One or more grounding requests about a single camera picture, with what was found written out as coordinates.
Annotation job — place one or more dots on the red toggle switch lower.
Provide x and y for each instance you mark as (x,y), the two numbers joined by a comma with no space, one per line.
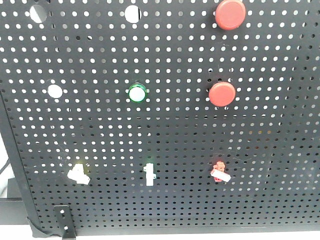
(218,173)

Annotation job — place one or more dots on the lower red round push button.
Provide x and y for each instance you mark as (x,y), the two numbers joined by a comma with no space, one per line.
(222,94)

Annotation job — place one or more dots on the black open box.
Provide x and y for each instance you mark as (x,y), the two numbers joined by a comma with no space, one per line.
(12,208)

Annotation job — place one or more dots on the upper red round push button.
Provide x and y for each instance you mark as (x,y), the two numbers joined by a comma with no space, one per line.
(230,14)

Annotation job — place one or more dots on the black left panel clamp bracket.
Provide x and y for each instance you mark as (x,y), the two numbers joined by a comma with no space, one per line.
(65,222)

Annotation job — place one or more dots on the black perforated pegboard panel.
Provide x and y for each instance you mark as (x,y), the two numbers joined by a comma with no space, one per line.
(65,71)

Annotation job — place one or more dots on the yellow toggle switch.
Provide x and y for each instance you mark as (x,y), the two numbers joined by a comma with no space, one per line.
(78,175)

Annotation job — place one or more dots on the green toggle switch lower middle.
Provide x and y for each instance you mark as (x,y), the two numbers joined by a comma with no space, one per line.
(149,174)

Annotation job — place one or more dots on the red round push button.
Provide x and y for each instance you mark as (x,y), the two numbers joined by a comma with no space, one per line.
(230,14)
(222,94)

